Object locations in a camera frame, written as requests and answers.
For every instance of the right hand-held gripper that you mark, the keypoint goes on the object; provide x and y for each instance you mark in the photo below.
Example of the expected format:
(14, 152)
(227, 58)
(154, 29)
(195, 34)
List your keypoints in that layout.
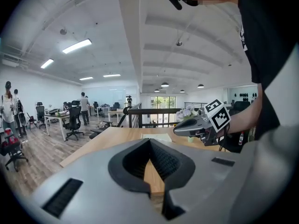
(219, 118)

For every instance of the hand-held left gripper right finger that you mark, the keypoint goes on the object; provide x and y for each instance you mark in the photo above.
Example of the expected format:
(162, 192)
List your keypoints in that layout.
(205, 185)

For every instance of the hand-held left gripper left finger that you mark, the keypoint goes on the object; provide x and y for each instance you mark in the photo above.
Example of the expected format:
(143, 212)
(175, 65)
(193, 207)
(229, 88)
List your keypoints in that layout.
(93, 195)

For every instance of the white plastic tray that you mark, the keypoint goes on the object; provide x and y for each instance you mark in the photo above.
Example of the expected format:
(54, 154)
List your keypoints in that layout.
(158, 137)

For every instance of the person's right forearm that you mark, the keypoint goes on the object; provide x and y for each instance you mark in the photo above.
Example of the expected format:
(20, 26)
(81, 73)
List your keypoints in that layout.
(245, 118)

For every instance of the pale green vase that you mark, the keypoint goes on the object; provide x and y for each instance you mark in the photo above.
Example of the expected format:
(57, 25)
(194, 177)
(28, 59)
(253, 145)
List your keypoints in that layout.
(190, 139)

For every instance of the purple white flower bouquet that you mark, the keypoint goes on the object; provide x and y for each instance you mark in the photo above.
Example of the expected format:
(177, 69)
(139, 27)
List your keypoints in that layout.
(187, 112)

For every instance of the black metal railing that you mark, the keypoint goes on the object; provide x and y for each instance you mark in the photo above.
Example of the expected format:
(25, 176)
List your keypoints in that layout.
(154, 111)

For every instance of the white red label bottle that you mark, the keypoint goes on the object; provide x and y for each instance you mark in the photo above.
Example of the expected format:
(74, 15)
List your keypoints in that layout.
(241, 139)

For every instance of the black office chair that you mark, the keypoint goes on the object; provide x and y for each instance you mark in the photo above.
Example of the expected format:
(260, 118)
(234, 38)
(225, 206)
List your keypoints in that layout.
(40, 112)
(74, 115)
(97, 132)

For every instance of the white desk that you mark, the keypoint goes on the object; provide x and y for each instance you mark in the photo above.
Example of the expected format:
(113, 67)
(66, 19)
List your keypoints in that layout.
(115, 112)
(56, 115)

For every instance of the ceiling light panel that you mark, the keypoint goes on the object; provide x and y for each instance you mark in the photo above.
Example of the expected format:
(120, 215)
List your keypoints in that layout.
(86, 78)
(77, 45)
(47, 63)
(111, 75)

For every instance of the red office chair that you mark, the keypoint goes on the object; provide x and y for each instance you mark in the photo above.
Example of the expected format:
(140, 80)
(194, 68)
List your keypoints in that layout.
(9, 141)

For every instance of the person's black clothed body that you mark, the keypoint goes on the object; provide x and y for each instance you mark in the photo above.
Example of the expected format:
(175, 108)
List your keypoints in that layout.
(264, 31)

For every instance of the white ceiling air conditioner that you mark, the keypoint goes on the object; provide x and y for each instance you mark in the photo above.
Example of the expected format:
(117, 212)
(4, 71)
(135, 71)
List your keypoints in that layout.
(10, 63)

